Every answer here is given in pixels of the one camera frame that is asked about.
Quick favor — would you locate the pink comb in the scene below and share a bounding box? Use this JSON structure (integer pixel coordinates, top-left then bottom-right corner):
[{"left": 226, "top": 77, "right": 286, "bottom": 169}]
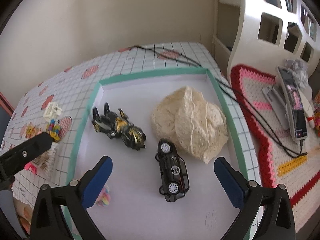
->
[{"left": 24, "top": 162, "right": 37, "bottom": 174}]

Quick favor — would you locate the cotton swab bundle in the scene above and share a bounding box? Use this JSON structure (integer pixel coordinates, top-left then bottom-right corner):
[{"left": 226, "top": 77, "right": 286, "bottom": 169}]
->
[{"left": 31, "top": 142, "right": 59, "bottom": 180}]

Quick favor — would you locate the pastel rainbow scrunchie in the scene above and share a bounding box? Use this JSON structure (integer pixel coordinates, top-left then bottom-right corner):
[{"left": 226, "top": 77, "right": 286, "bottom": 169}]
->
[{"left": 95, "top": 184, "right": 111, "bottom": 206}]

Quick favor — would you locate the yellow snack packet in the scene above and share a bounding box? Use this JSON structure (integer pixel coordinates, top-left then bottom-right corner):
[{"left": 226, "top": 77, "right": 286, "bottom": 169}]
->
[{"left": 25, "top": 122, "right": 42, "bottom": 139}]

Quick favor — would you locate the black cabinet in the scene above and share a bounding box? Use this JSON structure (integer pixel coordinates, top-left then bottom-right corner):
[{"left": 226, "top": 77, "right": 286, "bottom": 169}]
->
[{"left": 0, "top": 93, "right": 14, "bottom": 142}]

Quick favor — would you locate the colourful block toy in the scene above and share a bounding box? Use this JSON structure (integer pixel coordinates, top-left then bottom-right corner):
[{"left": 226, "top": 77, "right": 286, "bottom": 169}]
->
[{"left": 46, "top": 119, "right": 61, "bottom": 142}]

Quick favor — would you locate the black toy car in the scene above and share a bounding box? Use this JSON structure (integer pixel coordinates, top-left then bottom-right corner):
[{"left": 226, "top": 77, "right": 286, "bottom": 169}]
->
[{"left": 155, "top": 139, "right": 190, "bottom": 203}]

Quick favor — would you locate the white plastic hair claw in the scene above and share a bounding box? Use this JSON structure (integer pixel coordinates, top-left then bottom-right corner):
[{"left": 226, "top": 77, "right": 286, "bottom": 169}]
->
[{"left": 43, "top": 102, "right": 62, "bottom": 120}]

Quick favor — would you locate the crocheted red pink mat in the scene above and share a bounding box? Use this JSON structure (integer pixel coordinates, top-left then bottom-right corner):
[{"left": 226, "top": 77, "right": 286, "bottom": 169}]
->
[{"left": 230, "top": 64, "right": 319, "bottom": 232}]

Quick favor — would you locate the black gold action figure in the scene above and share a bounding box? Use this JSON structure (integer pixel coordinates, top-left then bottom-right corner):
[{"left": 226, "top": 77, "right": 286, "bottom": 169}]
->
[{"left": 92, "top": 103, "right": 146, "bottom": 151}]

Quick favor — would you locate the grid pomegranate tablecloth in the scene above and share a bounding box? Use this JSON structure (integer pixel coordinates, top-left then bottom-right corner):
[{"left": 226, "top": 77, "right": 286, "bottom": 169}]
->
[{"left": 1, "top": 42, "right": 259, "bottom": 186}]

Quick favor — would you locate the cream lace cloth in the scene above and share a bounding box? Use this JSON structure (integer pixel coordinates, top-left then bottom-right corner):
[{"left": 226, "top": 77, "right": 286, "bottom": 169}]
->
[{"left": 150, "top": 86, "right": 228, "bottom": 164}]

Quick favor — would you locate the teal rimmed white tray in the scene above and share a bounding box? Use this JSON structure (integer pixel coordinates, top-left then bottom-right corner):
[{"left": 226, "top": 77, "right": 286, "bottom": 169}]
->
[{"left": 68, "top": 68, "right": 260, "bottom": 239}]

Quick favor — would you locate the smartphone with lit screen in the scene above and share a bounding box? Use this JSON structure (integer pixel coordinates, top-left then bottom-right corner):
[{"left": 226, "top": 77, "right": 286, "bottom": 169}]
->
[{"left": 276, "top": 66, "right": 308, "bottom": 141}]

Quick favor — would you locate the grey phone stand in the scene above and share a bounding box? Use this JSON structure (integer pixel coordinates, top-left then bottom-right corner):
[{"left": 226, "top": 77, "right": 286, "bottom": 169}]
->
[{"left": 262, "top": 85, "right": 290, "bottom": 130}]

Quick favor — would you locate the red yellow small toy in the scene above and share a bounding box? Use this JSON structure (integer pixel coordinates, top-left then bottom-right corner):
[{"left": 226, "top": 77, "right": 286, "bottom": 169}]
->
[{"left": 307, "top": 111, "right": 320, "bottom": 137}]

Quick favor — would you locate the crumpled grey paper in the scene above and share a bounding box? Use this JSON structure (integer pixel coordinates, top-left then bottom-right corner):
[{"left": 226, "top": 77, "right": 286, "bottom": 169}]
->
[{"left": 285, "top": 59, "right": 309, "bottom": 90}]

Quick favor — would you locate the white cutout shelf unit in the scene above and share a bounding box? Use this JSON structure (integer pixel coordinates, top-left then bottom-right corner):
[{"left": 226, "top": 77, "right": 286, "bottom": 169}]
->
[{"left": 213, "top": 0, "right": 319, "bottom": 76}]

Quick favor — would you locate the black charging cable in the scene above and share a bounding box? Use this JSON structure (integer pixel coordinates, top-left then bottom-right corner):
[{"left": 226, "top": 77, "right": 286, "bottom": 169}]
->
[{"left": 133, "top": 45, "right": 308, "bottom": 156}]

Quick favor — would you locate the white hairbrush handle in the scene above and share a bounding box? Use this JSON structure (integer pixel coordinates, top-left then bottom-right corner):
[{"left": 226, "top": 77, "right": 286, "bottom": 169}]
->
[{"left": 299, "top": 89, "right": 313, "bottom": 119}]

